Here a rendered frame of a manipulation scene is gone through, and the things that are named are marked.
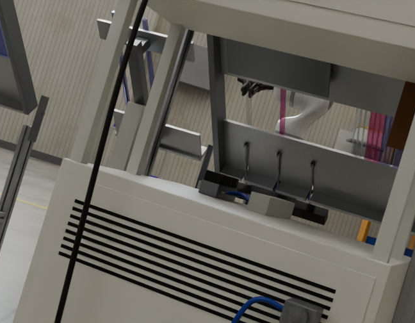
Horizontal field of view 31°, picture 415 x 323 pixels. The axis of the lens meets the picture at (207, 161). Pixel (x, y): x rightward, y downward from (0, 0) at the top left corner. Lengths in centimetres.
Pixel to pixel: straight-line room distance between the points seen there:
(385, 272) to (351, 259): 6
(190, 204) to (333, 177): 90
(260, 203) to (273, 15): 50
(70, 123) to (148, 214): 1065
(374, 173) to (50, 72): 1030
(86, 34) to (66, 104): 117
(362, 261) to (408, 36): 41
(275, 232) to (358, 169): 86
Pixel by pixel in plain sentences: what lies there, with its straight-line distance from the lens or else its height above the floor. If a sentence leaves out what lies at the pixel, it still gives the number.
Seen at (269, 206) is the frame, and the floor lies 64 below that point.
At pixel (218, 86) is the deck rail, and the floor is 92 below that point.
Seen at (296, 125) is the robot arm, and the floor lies 94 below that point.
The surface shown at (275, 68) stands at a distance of 203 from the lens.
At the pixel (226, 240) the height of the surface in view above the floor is 57.
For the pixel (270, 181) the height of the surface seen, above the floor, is 70.
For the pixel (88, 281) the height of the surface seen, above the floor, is 40.
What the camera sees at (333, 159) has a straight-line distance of 222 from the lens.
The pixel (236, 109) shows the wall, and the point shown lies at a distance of 1189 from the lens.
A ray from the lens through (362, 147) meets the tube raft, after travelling 216.
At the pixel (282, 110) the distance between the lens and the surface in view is 218.
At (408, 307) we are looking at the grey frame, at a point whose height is 52.
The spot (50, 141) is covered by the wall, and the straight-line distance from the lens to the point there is 1215.
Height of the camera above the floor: 69
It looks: level
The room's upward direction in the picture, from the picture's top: 17 degrees clockwise
